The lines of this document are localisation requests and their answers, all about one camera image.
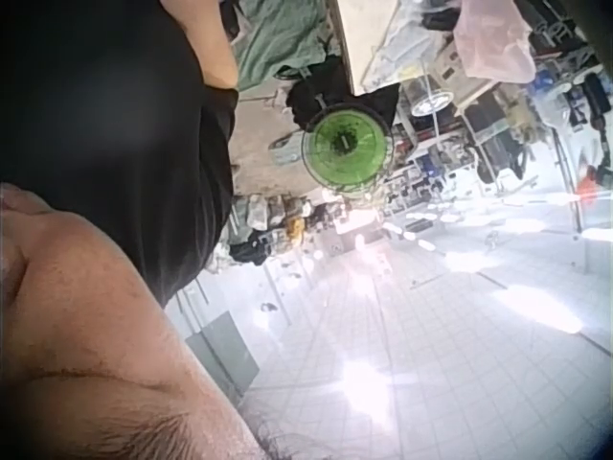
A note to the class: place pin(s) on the heap of bags and clutter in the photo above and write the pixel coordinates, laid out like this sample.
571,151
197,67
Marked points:
268,225

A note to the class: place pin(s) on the white work table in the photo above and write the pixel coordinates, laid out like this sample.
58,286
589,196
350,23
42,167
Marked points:
369,43

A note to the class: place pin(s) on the cluttered shelves with goods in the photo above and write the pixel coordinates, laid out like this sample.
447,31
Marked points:
507,129

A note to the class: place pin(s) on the black bag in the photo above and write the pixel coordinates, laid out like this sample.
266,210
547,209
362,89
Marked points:
311,96

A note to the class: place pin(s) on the green cloth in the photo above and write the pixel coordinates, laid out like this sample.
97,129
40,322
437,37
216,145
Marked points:
282,36

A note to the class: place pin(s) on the grey metal panel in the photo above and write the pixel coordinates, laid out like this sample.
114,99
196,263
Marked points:
225,350

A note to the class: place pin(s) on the green round fan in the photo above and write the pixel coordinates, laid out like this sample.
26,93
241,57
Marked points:
346,149

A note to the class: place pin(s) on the pink plastic bag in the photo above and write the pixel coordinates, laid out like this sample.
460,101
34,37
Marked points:
493,40

